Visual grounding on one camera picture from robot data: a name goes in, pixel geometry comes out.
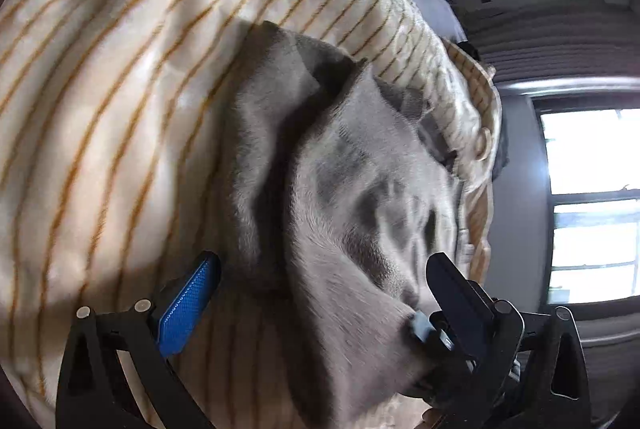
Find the grey-brown fleece garment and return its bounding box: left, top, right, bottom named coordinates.
left=218, top=22, right=462, bottom=428

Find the cream striped fleece garment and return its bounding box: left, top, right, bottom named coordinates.
left=1, top=0, right=501, bottom=428

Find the bright window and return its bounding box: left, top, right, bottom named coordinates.
left=539, top=108, right=639, bottom=305

